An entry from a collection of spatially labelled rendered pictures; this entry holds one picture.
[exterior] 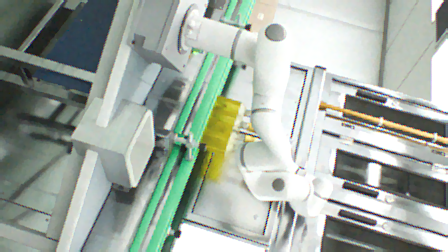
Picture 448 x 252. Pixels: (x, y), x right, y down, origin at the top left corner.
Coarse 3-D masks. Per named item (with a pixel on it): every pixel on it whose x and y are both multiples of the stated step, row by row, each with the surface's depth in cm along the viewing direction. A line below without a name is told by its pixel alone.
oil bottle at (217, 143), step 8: (208, 136) 152; (216, 136) 152; (224, 136) 152; (208, 144) 151; (216, 144) 150; (224, 144) 150; (232, 144) 151; (216, 152) 154; (224, 152) 152; (232, 152) 152
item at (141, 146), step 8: (144, 120) 116; (152, 120) 124; (144, 128) 128; (152, 128) 127; (136, 136) 113; (144, 136) 132; (152, 136) 131; (136, 144) 135; (144, 144) 135; (152, 144) 135; (128, 152) 111; (136, 152) 134; (144, 152) 134; (128, 160) 112; (136, 160) 132; (144, 160) 133; (128, 168) 116; (136, 168) 131; (144, 168) 132; (136, 176) 130; (136, 184) 128
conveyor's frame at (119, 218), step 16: (208, 16) 168; (192, 64) 153; (160, 80) 147; (176, 80) 148; (192, 80) 150; (160, 96) 144; (176, 96) 144; (160, 112) 140; (176, 112) 141; (160, 128) 161; (160, 160) 141; (144, 176) 137; (112, 192) 133; (128, 192) 133; (144, 192) 134; (112, 208) 130; (128, 208) 131; (144, 208) 132; (96, 224) 127; (112, 224) 127; (128, 224) 128; (96, 240) 124; (112, 240) 125; (128, 240) 125
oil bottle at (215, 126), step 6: (210, 120) 156; (216, 120) 156; (210, 126) 154; (216, 126) 155; (222, 126) 155; (228, 126) 155; (234, 126) 156; (216, 132) 154; (222, 132) 154; (228, 132) 154; (234, 132) 154; (234, 138) 154
